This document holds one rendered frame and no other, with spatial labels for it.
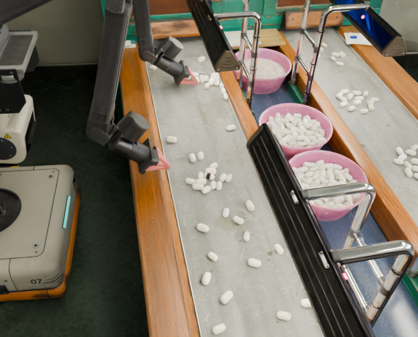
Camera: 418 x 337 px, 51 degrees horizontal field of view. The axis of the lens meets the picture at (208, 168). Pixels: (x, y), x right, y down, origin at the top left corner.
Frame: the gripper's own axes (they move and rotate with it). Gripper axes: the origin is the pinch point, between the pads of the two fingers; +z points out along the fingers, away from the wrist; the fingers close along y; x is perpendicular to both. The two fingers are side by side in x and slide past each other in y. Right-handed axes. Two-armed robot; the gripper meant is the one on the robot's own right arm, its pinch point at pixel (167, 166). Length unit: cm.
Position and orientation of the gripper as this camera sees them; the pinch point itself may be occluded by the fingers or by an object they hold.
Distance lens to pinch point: 136.0
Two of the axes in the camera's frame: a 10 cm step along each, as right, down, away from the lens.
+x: -6.6, 6.3, 4.1
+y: -2.1, -6.9, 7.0
